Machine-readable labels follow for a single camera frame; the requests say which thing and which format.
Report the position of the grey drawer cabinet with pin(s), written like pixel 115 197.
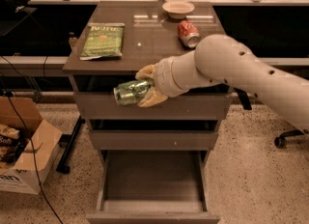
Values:
pixel 149 36

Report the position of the red soda can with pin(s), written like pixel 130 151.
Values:
pixel 188 34

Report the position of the grey top drawer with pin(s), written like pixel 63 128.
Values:
pixel 93 95

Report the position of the green chip bag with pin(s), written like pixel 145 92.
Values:
pixel 103 40

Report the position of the grey middle drawer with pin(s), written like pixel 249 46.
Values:
pixel 154 135

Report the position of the green soda can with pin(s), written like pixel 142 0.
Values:
pixel 132 92

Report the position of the white paper bowl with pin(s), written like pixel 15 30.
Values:
pixel 178 9

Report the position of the cardboard box with snacks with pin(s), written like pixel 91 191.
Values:
pixel 35 162

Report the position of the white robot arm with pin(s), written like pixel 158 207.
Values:
pixel 221 59

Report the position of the grey drawer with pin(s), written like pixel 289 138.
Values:
pixel 154 135
pixel 93 95
pixel 153 187

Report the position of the grey bottom drawer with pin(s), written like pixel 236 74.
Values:
pixel 153 187

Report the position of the black table leg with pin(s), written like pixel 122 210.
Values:
pixel 67 142

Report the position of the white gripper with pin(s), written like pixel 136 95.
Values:
pixel 164 75

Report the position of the black office chair base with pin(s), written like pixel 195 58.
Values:
pixel 280 141

